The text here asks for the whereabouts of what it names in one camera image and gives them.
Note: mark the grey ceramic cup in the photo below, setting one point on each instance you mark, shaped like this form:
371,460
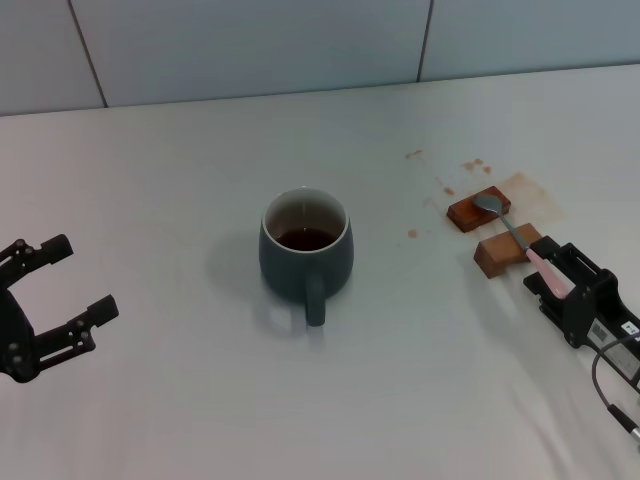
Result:
300,265

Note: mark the light wooden notched block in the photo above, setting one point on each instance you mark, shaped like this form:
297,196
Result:
500,252

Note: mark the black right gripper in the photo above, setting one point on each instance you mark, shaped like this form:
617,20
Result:
605,315

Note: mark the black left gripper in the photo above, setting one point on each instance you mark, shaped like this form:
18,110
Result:
15,335

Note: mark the dark reddish wooden block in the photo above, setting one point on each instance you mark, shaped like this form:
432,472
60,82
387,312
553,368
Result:
467,215

